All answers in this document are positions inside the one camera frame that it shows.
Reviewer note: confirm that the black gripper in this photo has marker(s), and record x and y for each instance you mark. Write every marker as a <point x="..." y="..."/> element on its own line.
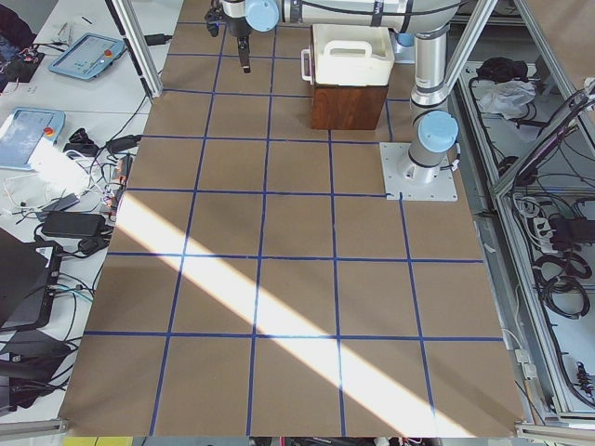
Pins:
<point x="238" y="25"/>

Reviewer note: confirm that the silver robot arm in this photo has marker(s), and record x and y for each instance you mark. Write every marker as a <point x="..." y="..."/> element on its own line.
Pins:
<point x="427" y="21"/>

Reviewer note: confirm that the dark wooden drawer cabinet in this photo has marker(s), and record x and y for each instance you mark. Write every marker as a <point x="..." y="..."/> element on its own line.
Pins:
<point x="336" y="107"/>

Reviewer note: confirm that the black power adapter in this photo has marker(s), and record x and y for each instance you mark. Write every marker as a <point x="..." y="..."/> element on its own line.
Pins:
<point x="157" y="39"/>

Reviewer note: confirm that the cream plastic bin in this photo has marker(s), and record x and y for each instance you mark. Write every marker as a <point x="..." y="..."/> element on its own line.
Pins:
<point x="347" y="55"/>

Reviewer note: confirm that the far blue teach pendant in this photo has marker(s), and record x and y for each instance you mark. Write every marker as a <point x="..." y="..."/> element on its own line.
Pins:
<point x="88" y="57"/>

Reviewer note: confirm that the blue teach pendant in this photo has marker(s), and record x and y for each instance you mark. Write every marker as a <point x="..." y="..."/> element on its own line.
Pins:
<point x="88" y="57"/>
<point x="25" y="131"/>

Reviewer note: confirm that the near blue teach pendant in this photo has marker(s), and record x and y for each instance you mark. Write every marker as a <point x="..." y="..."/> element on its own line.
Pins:
<point x="25" y="131"/>

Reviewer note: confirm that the black power brick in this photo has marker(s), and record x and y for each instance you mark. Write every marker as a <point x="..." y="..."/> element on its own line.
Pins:
<point x="72" y="225"/>

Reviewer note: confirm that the white crumpled cloth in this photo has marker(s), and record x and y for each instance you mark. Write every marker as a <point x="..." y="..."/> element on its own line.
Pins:
<point x="508" y="99"/>

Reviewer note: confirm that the black laptop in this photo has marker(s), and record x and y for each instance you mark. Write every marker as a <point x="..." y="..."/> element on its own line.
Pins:
<point x="28" y="273"/>

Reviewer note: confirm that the aluminium frame post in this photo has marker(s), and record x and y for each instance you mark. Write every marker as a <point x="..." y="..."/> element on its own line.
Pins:
<point x="127" y="24"/>

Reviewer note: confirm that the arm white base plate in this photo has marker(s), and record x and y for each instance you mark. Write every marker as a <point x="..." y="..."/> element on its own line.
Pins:
<point x="407" y="181"/>

